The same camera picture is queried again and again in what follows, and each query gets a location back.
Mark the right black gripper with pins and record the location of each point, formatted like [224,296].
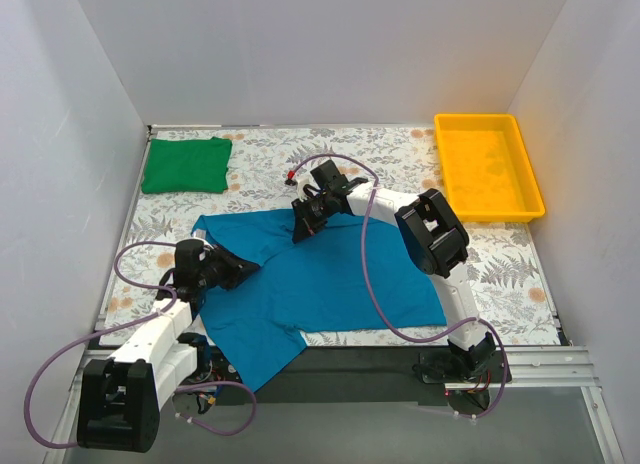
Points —
[307,214]

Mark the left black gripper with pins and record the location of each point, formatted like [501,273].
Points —
[223,268]

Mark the blue t shirt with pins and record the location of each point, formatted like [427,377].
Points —
[343,279]

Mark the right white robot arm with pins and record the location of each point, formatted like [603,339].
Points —
[436,243]

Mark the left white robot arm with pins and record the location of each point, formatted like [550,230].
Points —
[122,395]

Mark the folded green t shirt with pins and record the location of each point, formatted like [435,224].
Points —
[198,165]

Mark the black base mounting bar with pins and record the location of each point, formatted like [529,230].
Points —
[426,376]

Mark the yellow plastic bin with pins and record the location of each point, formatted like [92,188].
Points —
[485,168]

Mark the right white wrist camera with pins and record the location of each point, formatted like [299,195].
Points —
[304,189]

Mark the aluminium frame rail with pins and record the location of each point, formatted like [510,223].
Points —
[530,366]

